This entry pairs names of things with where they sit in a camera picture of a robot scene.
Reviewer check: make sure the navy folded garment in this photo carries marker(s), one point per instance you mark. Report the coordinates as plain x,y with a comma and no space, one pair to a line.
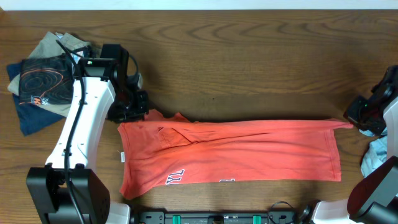
32,118

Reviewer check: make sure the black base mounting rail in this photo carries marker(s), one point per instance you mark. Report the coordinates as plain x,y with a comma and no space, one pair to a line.
272,217

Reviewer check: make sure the light blue grey t-shirt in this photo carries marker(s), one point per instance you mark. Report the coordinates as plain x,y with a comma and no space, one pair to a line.
376,155

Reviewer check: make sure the khaki folded garment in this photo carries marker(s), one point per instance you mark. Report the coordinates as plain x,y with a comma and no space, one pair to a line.
48,47

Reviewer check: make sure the red orange soccer t-shirt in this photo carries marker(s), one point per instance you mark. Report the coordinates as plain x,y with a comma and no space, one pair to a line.
171,151

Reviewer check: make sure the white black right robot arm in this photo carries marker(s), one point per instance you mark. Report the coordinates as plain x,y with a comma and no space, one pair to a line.
374,199

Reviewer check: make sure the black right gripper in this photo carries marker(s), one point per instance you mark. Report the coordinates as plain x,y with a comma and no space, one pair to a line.
352,114

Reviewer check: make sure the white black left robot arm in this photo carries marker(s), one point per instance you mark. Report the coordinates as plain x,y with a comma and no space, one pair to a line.
66,189

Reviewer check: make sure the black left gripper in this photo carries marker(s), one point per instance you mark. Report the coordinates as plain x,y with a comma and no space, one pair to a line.
141,111

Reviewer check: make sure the black folded graphic shirt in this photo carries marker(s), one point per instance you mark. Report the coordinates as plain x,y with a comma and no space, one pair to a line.
46,81

